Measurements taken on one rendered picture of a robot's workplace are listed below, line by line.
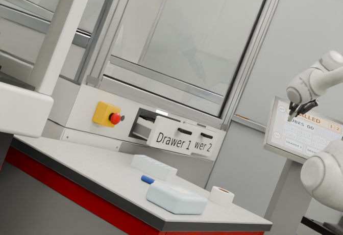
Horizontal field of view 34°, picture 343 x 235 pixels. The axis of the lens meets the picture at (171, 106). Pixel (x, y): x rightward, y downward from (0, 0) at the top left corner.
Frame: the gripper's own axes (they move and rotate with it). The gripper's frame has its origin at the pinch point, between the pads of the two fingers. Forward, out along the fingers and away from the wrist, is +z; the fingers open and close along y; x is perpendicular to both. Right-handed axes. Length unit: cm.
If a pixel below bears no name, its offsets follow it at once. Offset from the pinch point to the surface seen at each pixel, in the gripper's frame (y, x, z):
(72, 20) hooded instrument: 87, 80, -89
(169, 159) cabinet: 46, 44, 4
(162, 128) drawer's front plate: 55, 53, -26
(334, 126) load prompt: -28.1, -18.9, 17.3
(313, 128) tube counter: -17.4, -12.8, 17.3
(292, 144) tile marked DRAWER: -8.1, 1.5, 17.3
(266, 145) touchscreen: 3.8, 7.0, 18.2
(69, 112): 85, 71, -41
